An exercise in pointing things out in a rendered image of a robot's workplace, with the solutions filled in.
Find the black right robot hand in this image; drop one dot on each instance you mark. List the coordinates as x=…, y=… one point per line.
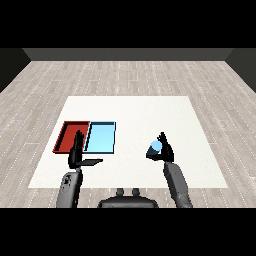
x=167, y=151

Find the small blue can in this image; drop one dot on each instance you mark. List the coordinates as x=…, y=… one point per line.
x=154, y=148

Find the dark grey robot body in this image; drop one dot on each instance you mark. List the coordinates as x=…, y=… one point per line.
x=128, y=201

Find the red shallow open box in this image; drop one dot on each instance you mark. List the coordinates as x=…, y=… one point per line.
x=69, y=136

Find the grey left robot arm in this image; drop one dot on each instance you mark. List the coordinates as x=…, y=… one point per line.
x=69, y=189

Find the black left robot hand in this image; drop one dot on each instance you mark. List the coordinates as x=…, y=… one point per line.
x=75, y=156

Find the light blue shallow open box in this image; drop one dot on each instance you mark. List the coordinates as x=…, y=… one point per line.
x=100, y=137

